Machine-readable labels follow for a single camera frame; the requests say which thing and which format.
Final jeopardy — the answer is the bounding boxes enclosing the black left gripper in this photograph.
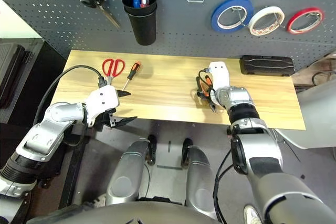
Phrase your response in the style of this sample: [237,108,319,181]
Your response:
[99,90,138,128]

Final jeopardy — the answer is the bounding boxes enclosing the red handled scissors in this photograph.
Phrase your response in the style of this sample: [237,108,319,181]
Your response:
[102,58,126,86]

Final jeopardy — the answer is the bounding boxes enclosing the orange black screwdriver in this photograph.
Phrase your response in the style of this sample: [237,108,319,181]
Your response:
[121,61,142,91]

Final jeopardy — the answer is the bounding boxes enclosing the orange black pliers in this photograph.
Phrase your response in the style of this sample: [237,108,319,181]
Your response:
[196,74,218,112]

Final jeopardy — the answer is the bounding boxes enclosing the white tape roll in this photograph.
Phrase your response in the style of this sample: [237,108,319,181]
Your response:
[248,6,286,37]

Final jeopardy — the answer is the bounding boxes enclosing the grey metal pegboard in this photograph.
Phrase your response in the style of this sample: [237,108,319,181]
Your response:
[0,0,336,71]

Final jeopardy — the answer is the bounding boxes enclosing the black left robot foot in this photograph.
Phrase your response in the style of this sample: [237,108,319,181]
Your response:
[146,134,158,166]

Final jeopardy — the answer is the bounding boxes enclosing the black robot foot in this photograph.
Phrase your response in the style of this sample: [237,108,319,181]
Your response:
[146,134,158,166]
[181,138,194,168]

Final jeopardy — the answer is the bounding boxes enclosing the silver left robot leg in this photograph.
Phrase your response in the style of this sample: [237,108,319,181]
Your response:
[106,140,152,206]

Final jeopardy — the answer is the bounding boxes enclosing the silver robot leg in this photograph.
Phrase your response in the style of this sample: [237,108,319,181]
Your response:
[106,140,152,206]
[185,146,218,219]

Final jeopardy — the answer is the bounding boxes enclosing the black right robot foot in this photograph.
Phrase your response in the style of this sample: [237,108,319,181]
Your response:
[181,138,194,168]

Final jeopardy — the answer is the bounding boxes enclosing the black plastic cup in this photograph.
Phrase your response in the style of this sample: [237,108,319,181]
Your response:
[122,0,158,46]

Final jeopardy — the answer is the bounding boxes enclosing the black white sneaker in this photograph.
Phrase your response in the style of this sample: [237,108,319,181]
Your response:
[86,195,107,208]

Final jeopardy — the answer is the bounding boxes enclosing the silver right robot leg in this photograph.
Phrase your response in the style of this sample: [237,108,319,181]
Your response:
[185,146,218,219]

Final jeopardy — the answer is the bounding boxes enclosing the grey robot torso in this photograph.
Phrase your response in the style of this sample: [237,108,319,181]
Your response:
[26,201,221,224]

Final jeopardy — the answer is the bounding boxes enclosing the large black hard case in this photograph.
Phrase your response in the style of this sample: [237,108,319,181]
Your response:
[0,38,45,124]

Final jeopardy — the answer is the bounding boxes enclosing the blue tape roll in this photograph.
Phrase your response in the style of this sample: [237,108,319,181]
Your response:
[211,0,255,34]

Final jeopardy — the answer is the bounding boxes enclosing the silver peg hook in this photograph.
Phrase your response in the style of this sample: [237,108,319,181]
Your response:
[230,6,249,27]
[271,11,283,28]
[309,13,326,30]

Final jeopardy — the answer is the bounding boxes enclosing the black flat tool case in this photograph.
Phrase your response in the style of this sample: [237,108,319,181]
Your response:
[239,55,295,77]

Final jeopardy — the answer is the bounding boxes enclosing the white bystander shoe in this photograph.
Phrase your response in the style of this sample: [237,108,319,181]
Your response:
[243,205,263,224]

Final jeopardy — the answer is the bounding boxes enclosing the red tape roll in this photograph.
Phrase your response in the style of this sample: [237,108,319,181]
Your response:
[286,7,325,35]

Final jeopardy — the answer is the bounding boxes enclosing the light grey curved panel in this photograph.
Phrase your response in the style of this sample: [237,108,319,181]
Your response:
[275,76,336,150]

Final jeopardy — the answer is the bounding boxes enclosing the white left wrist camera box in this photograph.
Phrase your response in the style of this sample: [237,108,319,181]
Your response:
[84,84,120,127]

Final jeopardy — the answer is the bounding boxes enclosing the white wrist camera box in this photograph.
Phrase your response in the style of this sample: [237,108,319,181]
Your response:
[208,61,231,91]
[84,84,120,127]

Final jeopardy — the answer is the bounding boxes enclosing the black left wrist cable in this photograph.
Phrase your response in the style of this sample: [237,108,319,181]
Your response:
[33,65,111,125]

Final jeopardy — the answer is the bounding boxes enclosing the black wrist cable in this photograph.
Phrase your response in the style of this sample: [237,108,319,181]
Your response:
[33,65,111,125]
[197,68,234,224]

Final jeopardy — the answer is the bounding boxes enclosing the black handled scissors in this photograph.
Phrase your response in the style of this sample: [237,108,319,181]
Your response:
[76,0,122,29]

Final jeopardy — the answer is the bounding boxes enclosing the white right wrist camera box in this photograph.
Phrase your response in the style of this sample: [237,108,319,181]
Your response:
[208,61,231,91]

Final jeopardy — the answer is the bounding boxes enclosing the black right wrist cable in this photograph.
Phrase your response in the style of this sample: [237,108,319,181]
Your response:
[197,68,234,224]

